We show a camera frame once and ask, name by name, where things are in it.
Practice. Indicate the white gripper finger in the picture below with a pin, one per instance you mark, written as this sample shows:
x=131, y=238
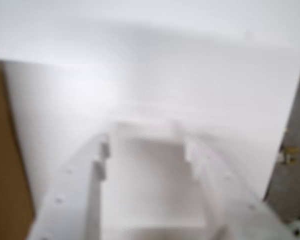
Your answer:
x=72, y=200
x=230, y=200

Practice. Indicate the brown cardboard box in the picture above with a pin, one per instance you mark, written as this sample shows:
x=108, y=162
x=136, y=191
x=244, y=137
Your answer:
x=7, y=162

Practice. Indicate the small yellowish metal fitting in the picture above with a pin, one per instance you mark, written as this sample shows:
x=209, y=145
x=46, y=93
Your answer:
x=288, y=155

